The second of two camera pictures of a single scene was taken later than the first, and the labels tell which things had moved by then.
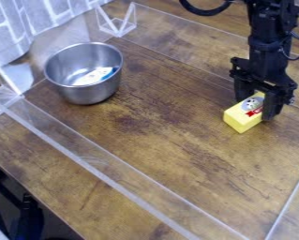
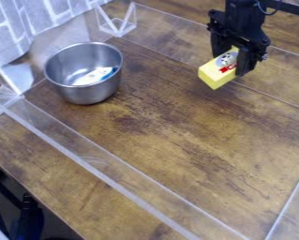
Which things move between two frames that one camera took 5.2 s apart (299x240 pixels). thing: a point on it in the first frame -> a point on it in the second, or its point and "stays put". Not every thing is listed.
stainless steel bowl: [85, 70] stays put
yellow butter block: [246, 113] -> [218, 69]
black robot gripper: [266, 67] -> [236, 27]
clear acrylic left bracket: [3, 98] stays put
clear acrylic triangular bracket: [116, 26] stays put
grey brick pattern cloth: [15, 20] stays put
